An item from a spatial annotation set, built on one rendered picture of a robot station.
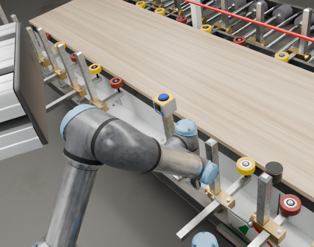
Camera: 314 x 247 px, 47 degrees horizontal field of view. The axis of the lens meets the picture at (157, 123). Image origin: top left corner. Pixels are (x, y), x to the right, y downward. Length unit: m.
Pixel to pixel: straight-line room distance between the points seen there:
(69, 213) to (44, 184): 2.09
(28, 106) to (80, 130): 0.69
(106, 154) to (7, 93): 0.65
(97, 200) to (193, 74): 1.22
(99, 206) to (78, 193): 1.78
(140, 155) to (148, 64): 1.50
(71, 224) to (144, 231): 1.56
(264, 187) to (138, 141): 0.58
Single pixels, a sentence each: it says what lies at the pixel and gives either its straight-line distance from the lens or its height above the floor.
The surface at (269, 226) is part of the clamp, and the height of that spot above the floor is 0.87.
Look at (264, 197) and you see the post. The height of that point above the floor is 1.05.
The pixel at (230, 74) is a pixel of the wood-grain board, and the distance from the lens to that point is 2.12.
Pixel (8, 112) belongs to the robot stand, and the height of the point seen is 2.02.
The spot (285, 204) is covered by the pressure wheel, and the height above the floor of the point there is 0.90.
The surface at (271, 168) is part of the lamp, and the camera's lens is 1.30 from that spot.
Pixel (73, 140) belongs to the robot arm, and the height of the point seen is 1.54.
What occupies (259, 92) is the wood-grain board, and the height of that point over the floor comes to 0.90.
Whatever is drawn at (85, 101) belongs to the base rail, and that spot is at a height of 0.70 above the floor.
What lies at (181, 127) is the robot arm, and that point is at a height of 1.27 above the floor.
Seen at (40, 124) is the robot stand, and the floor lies 2.00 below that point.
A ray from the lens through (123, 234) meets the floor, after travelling 2.56.
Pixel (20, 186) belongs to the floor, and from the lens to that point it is 3.16.
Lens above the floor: 2.13
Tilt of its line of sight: 41 degrees down
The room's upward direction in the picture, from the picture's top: 12 degrees counter-clockwise
